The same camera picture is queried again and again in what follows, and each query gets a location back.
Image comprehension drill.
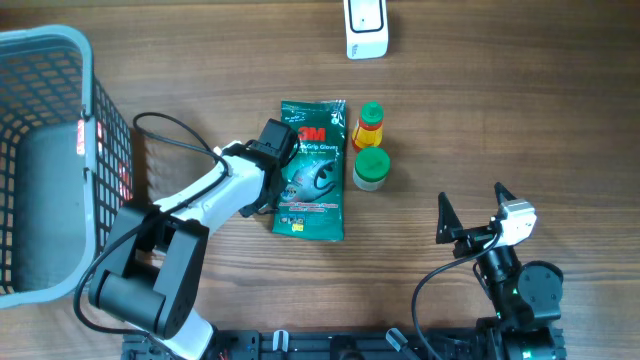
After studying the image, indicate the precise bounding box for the green lid jar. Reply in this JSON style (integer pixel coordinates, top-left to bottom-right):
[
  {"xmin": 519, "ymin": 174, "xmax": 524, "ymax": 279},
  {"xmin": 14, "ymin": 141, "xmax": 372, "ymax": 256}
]
[{"xmin": 353, "ymin": 147, "xmax": 391, "ymax": 191}]

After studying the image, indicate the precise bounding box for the grey plastic shopping basket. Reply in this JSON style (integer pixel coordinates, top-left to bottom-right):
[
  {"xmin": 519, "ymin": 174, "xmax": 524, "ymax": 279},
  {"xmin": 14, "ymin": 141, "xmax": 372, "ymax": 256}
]
[{"xmin": 1, "ymin": 25, "xmax": 134, "ymax": 309}]

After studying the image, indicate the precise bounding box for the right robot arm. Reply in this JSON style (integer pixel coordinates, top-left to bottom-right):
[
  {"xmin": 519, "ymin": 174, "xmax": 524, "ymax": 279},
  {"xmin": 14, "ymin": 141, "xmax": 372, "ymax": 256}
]
[{"xmin": 436, "ymin": 183, "xmax": 567, "ymax": 360}]

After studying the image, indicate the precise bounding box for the green 3M gloves package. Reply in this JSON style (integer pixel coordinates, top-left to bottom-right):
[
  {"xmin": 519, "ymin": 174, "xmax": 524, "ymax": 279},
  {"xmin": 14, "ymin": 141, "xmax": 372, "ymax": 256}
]
[{"xmin": 272, "ymin": 100, "xmax": 346, "ymax": 242}]

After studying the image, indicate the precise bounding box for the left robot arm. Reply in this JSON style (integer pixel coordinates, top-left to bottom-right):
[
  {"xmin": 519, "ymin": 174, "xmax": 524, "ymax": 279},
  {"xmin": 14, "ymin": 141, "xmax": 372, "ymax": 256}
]
[{"xmin": 78, "ymin": 139, "xmax": 300, "ymax": 359}]

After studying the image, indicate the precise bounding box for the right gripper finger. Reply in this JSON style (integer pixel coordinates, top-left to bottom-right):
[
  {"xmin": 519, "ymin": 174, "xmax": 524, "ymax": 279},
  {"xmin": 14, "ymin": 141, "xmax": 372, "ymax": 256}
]
[
  {"xmin": 436, "ymin": 192, "xmax": 464, "ymax": 244},
  {"xmin": 494, "ymin": 182, "xmax": 517, "ymax": 204}
]

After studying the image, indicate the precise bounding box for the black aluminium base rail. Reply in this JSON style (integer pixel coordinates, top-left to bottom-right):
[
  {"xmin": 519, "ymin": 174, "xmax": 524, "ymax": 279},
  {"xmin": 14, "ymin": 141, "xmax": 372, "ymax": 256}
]
[{"xmin": 121, "ymin": 327, "xmax": 568, "ymax": 360}]

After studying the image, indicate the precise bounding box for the red sriracha sauce bottle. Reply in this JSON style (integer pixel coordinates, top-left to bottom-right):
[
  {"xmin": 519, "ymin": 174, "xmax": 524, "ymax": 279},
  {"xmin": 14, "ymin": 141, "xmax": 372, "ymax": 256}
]
[{"xmin": 351, "ymin": 102, "xmax": 384, "ymax": 152}]

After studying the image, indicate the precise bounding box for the white barcode scanner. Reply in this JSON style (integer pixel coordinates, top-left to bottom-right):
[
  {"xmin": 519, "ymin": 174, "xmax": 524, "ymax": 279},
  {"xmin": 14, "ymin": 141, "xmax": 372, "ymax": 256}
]
[{"xmin": 343, "ymin": 0, "xmax": 389, "ymax": 60}]

